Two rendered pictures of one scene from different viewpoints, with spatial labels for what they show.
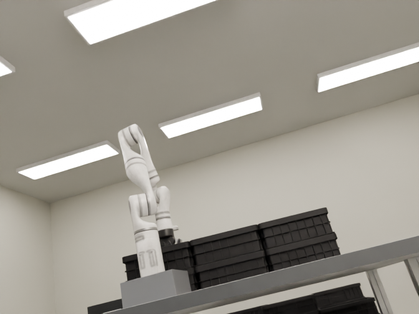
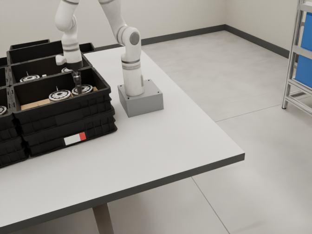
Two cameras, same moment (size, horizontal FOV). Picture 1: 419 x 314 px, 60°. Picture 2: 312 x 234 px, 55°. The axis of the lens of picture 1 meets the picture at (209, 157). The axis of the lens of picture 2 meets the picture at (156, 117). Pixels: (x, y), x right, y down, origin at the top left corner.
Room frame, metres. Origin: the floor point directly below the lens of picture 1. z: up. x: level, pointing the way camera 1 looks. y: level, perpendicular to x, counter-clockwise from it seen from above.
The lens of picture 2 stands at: (1.88, 1.60, 1.47)
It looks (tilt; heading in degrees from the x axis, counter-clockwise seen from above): 31 degrees down; 246
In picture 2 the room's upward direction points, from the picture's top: 5 degrees counter-clockwise
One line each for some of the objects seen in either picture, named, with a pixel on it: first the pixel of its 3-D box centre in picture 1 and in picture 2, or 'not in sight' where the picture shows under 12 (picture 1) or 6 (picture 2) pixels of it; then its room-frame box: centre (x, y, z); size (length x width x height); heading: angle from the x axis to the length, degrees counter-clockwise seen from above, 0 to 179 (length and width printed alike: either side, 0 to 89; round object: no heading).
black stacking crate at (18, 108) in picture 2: (168, 268); (61, 99); (1.75, 0.31, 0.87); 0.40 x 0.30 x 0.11; 178
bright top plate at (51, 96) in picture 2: not in sight; (59, 94); (1.75, 0.24, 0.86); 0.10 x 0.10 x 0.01
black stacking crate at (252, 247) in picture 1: (229, 252); (52, 76); (1.74, 0.01, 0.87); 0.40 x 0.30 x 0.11; 178
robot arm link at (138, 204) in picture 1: (142, 215); (129, 45); (1.40, 0.31, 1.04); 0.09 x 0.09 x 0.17; 17
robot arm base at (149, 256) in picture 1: (149, 255); (132, 76); (1.40, 0.31, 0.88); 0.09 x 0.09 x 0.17; 85
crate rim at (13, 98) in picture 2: (166, 256); (59, 89); (1.75, 0.31, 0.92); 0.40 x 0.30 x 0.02; 178
